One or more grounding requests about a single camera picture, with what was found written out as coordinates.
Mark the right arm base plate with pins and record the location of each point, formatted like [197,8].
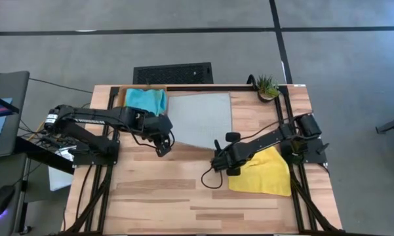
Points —
[314,157]

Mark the orange translucent plastic bin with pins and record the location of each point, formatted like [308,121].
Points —
[121,98]

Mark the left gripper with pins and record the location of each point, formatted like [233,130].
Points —
[157,128]

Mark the small potted green plant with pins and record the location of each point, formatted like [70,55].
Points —
[267,88]

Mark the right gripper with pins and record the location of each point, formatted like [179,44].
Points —
[236,155]

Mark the yellow microfiber towel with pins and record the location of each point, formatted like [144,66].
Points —
[265,177]

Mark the black perforated floor grate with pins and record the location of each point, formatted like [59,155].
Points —
[172,73]

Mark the black aluminium table frame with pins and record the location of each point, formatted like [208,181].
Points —
[209,88]

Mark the grey microfiber towel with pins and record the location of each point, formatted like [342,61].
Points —
[200,118]

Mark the blue microfiber towel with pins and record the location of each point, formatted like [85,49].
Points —
[144,100]

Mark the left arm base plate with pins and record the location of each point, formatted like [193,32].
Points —
[85,159]

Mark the black computer mouse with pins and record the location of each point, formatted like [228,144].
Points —
[1,200]

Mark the grey desk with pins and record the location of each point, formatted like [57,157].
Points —
[3,164]

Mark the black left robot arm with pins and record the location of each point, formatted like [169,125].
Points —
[91,118]

